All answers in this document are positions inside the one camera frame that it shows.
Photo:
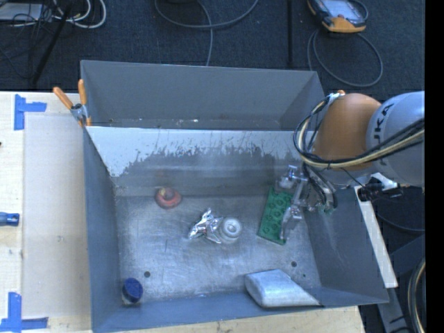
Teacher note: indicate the red and yellow round toy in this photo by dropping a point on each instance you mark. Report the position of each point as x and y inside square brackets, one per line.
[168, 198]

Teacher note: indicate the grey metal bin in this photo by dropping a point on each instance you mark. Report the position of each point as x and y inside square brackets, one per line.
[194, 262]

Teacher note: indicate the black cylinder on white bracket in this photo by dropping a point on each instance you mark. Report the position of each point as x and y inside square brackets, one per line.
[373, 190]

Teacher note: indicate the crumpled silver foil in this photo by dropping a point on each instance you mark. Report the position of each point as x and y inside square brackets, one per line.
[204, 225]

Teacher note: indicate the dark green flat block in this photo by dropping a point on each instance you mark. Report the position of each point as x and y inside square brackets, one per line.
[274, 217]

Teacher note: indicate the blue round cap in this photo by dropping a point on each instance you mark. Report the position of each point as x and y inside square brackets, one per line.
[132, 290]

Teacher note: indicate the white ribbed round knob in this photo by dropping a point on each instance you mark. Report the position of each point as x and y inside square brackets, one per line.
[230, 230]

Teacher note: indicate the pale wood flat board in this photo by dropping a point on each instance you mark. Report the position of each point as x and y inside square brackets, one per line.
[55, 203]

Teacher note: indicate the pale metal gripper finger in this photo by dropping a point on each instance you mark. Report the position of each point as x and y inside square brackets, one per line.
[290, 220]
[290, 180]

